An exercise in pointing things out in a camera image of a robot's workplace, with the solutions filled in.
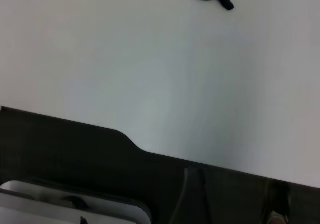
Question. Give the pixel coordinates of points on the white rounded box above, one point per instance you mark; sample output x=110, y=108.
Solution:
x=50, y=206

